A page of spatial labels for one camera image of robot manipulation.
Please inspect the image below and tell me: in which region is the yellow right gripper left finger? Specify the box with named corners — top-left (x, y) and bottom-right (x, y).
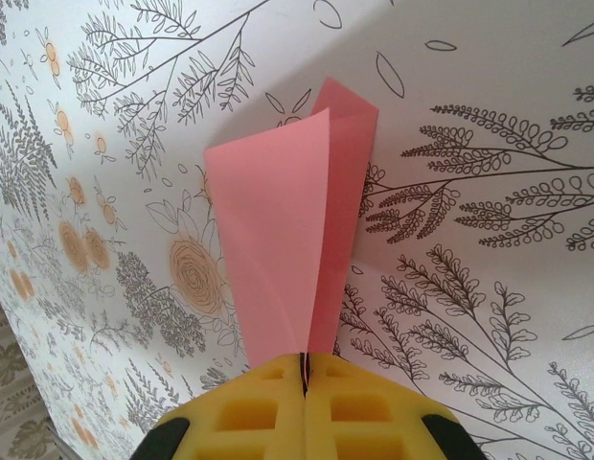
top-left (133, 353), bottom-right (307, 460)

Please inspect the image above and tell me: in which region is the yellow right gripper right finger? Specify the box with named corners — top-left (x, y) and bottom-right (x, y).
top-left (307, 354), bottom-right (485, 460)

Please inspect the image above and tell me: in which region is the pink cloth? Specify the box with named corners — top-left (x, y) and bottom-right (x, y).
top-left (203, 76), bottom-right (378, 370)

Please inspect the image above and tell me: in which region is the floral patterned table cover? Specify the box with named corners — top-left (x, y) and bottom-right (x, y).
top-left (0, 0), bottom-right (594, 460)

